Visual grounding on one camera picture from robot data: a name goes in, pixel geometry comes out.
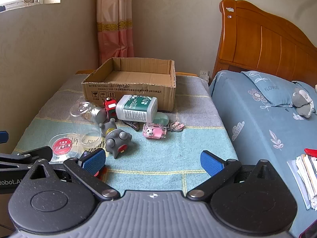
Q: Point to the blue floral bed sheet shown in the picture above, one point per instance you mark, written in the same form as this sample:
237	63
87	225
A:
259	130

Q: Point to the grey dog toy figure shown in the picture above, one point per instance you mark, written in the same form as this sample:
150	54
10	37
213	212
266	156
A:
117	141

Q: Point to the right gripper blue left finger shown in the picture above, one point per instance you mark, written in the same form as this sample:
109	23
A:
82	171

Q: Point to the white wall charger plug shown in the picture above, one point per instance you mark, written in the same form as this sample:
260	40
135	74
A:
204	74

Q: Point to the clear jar silver lid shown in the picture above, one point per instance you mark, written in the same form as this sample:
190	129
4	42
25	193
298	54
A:
97	115

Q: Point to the grey plush toy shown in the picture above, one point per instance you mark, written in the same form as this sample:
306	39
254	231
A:
303	103

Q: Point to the stack of papers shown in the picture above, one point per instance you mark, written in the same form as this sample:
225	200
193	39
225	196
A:
303	169

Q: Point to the pink panda keychain bottle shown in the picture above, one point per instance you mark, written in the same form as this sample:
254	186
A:
154	131

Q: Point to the wooden bed headboard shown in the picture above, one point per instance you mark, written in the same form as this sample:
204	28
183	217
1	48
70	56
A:
252	39

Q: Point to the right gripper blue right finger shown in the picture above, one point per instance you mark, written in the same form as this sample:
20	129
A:
221	173

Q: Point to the red toy train block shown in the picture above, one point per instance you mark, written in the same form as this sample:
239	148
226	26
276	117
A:
110	107

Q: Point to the mint green oval case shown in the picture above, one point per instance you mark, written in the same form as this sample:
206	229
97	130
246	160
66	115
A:
161	119

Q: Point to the checked blanket table cover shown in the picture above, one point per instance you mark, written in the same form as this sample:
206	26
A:
171	163

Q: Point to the open cardboard box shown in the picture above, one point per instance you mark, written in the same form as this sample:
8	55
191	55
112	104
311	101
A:
133	76

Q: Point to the clear cup near jar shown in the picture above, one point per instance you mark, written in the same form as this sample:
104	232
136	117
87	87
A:
81	108

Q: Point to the dark keyring on table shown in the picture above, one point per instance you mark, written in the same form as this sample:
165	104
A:
132	124

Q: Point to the black blue toy cube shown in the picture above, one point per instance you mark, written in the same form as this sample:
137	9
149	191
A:
93	162

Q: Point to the blue floral pillow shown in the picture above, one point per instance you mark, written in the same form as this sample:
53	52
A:
276	90

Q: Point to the pink patterned curtain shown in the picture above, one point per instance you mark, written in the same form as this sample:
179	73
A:
114	29

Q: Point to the clear round plastic lid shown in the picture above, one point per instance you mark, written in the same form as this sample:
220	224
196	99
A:
90	137

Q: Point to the white green medical bottle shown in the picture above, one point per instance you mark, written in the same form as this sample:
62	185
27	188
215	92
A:
142	109

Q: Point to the red object on bed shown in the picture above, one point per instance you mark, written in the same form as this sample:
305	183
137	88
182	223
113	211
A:
311	152

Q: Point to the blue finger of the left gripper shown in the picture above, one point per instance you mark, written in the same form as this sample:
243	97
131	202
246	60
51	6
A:
4	136

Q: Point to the clear box red label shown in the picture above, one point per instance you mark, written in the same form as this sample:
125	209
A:
64	146

